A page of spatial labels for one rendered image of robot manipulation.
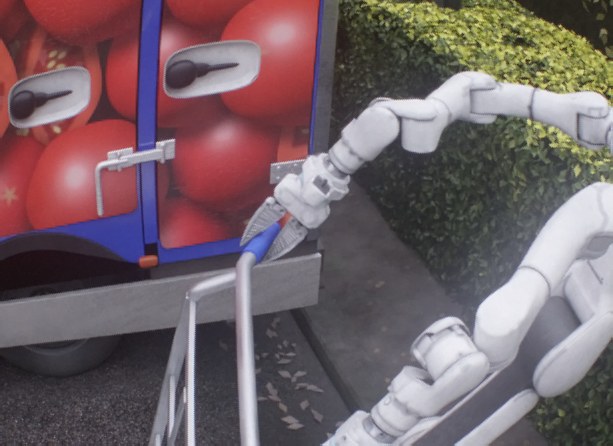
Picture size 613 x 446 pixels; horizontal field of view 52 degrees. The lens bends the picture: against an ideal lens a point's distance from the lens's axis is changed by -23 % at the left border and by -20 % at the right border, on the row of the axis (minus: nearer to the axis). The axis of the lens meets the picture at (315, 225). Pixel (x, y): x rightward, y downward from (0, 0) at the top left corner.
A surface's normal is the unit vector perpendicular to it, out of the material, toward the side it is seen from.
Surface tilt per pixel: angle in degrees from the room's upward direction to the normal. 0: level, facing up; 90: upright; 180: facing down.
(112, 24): 90
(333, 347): 0
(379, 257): 7
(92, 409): 0
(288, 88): 90
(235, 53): 90
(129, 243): 90
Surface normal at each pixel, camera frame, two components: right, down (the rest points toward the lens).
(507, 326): -0.12, -0.69
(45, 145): 0.36, 0.54
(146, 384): 0.06, -0.83
